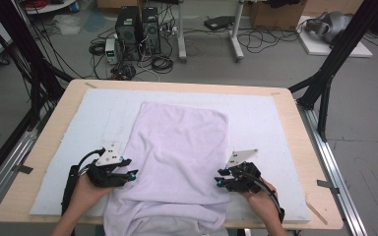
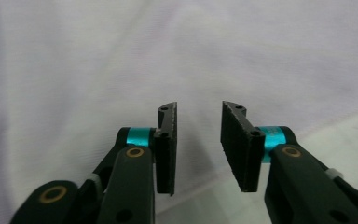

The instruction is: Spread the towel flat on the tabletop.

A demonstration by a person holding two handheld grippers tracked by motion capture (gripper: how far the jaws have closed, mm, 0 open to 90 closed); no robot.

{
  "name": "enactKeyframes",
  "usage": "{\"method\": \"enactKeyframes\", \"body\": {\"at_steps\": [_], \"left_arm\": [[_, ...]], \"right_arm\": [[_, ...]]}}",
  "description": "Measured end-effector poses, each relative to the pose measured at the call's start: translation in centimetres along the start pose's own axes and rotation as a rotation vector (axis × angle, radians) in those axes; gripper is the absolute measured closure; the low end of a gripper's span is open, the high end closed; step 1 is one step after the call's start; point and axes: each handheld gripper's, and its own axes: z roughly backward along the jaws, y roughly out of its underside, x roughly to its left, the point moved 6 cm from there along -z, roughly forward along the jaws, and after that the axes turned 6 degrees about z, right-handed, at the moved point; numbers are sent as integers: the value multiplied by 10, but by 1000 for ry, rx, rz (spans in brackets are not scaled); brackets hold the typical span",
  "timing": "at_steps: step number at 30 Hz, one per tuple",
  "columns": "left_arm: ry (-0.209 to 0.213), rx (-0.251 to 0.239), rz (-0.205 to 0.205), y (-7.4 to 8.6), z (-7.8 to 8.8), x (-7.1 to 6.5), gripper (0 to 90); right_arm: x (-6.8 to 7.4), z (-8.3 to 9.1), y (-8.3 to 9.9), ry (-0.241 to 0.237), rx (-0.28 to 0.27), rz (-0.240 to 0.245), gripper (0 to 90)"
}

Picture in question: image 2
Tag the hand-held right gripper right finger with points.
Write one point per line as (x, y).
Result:
(240, 149)

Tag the lavender printed towel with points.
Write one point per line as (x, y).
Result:
(105, 62)

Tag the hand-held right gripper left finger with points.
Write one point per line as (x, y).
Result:
(166, 155)

